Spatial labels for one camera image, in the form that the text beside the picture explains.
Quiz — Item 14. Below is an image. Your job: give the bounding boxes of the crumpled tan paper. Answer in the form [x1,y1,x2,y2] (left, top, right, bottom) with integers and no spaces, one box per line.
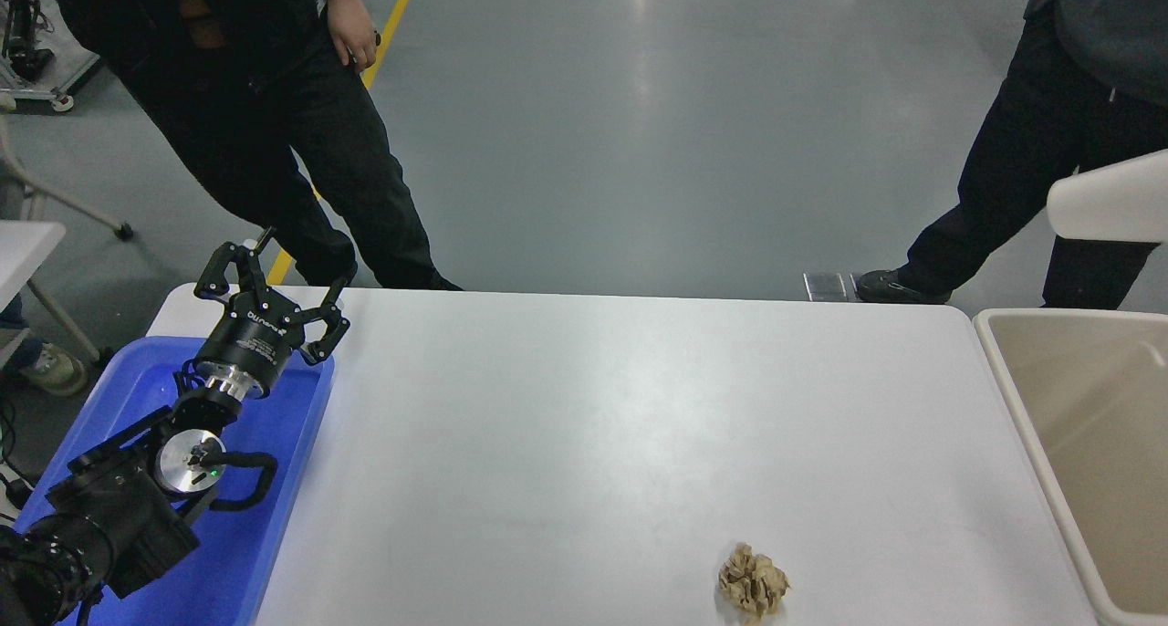
[717,542,791,624]

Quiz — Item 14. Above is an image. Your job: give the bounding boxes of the black equipment on cart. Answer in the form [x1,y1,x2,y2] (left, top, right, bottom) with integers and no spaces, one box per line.
[0,0,56,81]

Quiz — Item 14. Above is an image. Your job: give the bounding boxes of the metal wheeled cart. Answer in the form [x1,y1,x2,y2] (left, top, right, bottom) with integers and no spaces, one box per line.
[0,0,101,113]

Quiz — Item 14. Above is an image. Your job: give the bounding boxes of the small white side table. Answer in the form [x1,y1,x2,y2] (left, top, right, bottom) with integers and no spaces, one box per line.
[0,220,101,365]

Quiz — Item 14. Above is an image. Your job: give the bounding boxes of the large pale bin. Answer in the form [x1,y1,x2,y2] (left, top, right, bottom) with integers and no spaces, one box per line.
[973,308,1168,626]

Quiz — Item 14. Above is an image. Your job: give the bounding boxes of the blue plastic tray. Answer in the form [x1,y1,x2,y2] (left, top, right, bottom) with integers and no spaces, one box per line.
[14,335,336,626]

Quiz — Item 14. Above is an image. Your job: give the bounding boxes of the black floor cable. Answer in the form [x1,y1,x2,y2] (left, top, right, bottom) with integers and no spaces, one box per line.
[0,398,37,517]

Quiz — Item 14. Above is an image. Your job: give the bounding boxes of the grey stand leg with caster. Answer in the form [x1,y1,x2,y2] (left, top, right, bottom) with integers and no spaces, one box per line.
[0,106,134,244]

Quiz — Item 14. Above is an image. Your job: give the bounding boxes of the person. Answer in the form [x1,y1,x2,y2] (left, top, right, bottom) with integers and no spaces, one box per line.
[855,0,1168,309]
[41,0,463,291]
[0,294,89,397]

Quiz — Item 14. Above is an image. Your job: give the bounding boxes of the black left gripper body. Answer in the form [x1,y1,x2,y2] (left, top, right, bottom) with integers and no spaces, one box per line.
[196,287,308,390]

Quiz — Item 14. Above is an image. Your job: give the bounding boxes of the white paper cup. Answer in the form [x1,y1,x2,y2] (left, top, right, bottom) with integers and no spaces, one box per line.
[1047,149,1168,244]

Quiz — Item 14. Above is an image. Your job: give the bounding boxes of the person's left hand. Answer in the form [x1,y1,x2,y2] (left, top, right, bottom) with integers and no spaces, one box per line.
[326,0,381,73]

